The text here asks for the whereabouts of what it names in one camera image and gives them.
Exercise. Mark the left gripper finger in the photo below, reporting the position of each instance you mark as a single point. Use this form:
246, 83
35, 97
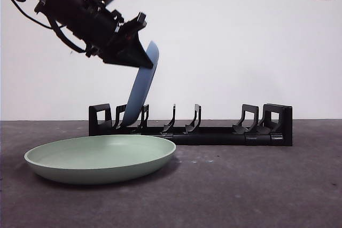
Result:
131, 57

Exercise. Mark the blue plate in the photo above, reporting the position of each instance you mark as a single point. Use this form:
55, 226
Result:
143, 86

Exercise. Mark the green plate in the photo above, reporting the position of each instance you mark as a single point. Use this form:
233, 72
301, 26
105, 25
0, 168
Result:
101, 166

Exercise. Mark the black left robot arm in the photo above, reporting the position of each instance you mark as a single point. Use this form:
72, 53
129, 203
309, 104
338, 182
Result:
72, 6

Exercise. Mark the black plate rack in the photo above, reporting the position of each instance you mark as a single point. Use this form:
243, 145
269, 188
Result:
213, 138

